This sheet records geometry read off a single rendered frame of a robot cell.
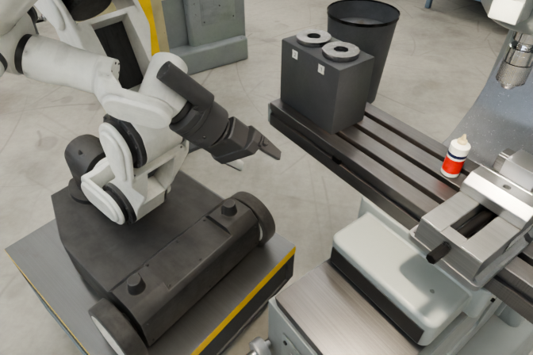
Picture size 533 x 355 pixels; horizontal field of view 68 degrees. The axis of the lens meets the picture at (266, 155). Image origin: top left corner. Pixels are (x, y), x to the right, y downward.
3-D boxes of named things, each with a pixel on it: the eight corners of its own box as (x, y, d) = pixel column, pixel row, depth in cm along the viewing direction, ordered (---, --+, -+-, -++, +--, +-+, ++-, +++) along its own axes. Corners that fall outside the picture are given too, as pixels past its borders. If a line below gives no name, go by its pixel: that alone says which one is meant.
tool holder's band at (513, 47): (543, 58, 63) (546, 52, 63) (514, 57, 64) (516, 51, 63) (531, 46, 67) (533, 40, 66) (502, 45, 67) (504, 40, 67)
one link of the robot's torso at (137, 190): (93, 204, 122) (89, 111, 84) (146, 170, 134) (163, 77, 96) (124, 240, 120) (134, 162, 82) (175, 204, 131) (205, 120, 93)
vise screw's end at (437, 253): (433, 266, 67) (436, 259, 66) (424, 259, 68) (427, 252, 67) (447, 255, 69) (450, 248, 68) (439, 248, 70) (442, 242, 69)
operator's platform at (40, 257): (44, 307, 164) (3, 249, 139) (172, 214, 205) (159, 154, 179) (162, 455, 126) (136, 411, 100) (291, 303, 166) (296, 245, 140)
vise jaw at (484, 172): (521, 230, 69) (531, 215, 66) (458, 190, 76) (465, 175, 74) (538, 215, 71) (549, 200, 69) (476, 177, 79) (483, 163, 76)
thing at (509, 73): (529, 88, 67) (543, 58, 63) (500, 87, 67) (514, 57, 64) (517, 74, 71) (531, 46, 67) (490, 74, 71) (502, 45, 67)
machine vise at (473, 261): (474, 293, 67) (499, 254, 60) (405, 236, 76) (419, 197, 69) (571, 206, 82) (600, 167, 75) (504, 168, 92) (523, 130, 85)
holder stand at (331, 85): (331, 135, 102) (340, 65, 89) (279, 99, 115) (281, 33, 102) (363, 120, 107) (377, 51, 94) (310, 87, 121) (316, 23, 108)
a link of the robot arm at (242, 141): (213, 173, 80) (167, 146, 73) (224, 135, 85) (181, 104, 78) (259, 160, 72) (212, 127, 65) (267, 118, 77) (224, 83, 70)
